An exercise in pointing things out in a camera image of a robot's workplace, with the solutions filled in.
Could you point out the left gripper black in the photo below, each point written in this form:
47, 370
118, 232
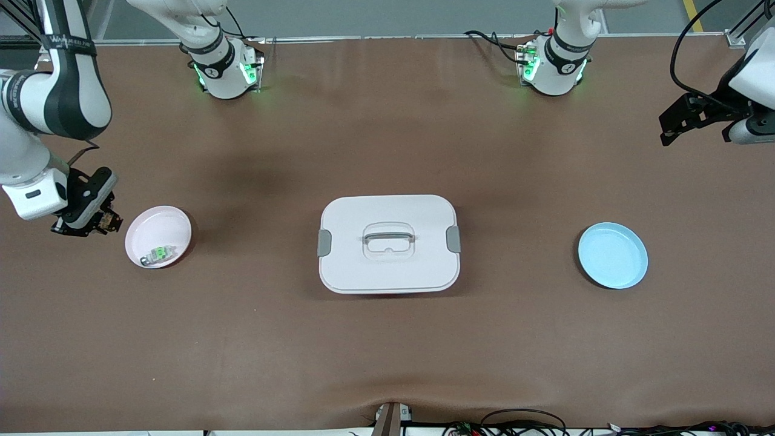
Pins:
718, 101

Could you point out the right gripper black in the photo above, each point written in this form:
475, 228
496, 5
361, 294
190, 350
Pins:
77, 213

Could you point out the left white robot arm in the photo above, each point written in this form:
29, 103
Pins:
560, 66

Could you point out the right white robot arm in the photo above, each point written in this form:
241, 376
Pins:
72, 91

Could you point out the pale pink round plate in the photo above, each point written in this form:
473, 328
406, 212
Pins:
163, 230

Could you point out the light blue round plate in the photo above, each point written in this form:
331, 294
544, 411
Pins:
613, 255

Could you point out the grey box latch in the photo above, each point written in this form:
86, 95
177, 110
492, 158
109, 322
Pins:
324, 243
453, 239

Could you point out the pink storage box white lid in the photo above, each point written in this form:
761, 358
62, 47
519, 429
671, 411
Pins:
387, 272

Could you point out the green push-button switch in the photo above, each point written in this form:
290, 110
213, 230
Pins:
159, 253

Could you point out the aluminium frame corner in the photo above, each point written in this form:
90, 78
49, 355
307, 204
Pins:
735, 37

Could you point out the aluminium frame struts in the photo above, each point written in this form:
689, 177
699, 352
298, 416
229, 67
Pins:
24, 27

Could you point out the aluminium table edge rail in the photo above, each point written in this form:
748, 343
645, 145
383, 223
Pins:
393, 37

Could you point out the brown camera mount post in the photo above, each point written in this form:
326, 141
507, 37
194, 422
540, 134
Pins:
387, 421

